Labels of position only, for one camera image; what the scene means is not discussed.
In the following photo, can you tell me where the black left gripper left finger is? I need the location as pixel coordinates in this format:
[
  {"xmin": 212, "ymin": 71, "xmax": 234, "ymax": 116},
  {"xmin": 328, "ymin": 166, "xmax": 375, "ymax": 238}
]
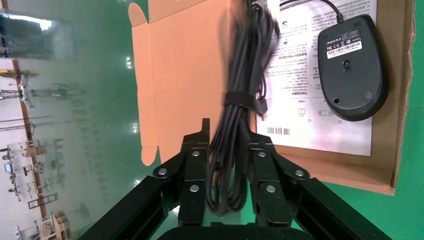
[{"xmin": 77, "ymin": 118, "xmax": 211, "ymax": 240}]

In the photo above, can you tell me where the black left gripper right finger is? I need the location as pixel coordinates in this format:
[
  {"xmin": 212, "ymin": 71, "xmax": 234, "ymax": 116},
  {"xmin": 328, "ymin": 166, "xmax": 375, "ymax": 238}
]
[{"xmin": 246, "ymin": 132, "xmax": 393, "ymax": 240}]

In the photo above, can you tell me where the black data cable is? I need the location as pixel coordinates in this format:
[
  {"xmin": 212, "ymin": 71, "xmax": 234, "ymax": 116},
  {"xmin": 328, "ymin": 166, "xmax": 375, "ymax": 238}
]
[{"xmin": 205, "ymin": 0, "xmax": 281, "ymax": 218}]

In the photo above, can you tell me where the black wired computer mouse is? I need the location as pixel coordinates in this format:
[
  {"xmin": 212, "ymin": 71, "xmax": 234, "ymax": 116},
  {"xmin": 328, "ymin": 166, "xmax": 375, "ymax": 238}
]
[{"xmin": 279, "ymin": 0, "xmax": 390, "ymax": 123}]

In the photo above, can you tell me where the orange cardboard box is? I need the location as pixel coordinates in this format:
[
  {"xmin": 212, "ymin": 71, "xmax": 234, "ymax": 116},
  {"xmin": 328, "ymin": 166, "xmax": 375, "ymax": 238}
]
[{"xmin": 128, "ymin": 0, "xmax": 416, "ymax": 196}]

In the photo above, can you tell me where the white printed instruction sheet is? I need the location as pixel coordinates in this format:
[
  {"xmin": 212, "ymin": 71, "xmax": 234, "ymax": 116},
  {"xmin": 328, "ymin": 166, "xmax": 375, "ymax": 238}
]
[{"xmin": 256, "ymin": 0, "xmax": 379, "ymax": 157}]

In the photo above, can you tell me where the light wooden furniture piece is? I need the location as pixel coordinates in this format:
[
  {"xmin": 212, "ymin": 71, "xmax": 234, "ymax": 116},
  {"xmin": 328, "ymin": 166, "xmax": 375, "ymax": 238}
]
[{"xmin": 39, "ymin": 211, "xmax": 72, "ymax": 240}]

